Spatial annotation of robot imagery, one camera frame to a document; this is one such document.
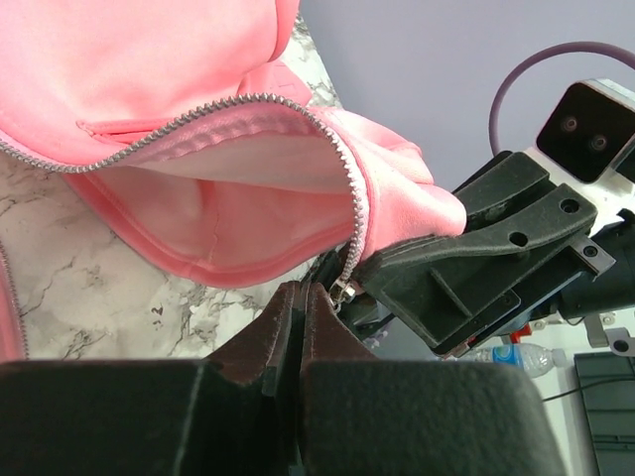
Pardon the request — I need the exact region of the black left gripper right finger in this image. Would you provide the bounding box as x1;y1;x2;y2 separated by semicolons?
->
301;285;566;475

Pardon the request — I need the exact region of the pink zip jacket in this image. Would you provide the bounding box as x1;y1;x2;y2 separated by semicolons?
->
0;0;468;361

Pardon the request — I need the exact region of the silver zipper pull tab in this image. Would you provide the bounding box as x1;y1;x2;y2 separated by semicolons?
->
328;278;358;312

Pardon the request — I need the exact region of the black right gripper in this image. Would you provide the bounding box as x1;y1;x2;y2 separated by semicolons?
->
356;151;634;355

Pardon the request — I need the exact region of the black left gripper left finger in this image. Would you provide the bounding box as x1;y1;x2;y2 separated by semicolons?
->
1;283;301;475

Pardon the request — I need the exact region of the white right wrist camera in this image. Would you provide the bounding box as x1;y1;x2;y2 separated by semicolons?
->
526;79;634;202

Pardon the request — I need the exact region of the clear plastic water bottle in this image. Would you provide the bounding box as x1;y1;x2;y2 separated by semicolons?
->
461;343;568;379

